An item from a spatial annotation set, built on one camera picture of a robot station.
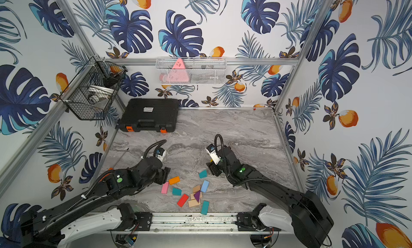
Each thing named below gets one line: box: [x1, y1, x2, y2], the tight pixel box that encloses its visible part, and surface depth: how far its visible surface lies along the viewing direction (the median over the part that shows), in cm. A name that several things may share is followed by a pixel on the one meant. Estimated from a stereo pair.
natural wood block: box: [187, 199, 201, 208], surface depth 81 cm
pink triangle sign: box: [167, 57, 190, 83], surface depth 92 cm
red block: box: [177, 193, 189, 208], surface depth 82 cm
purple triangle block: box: [193, 190, 202, 203], surface depth 81 cm
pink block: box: [160, 181, 169, 195], surface depth 85 cm
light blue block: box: [200, 180, 210, 193], surface depth 86 cm
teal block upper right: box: [198, 169, 208, 179], surface depth 92 cm
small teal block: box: [172, 187, 182, 196], surface depth 86 cm
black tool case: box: [119, 98, 180, 134], surface depth 112 cm
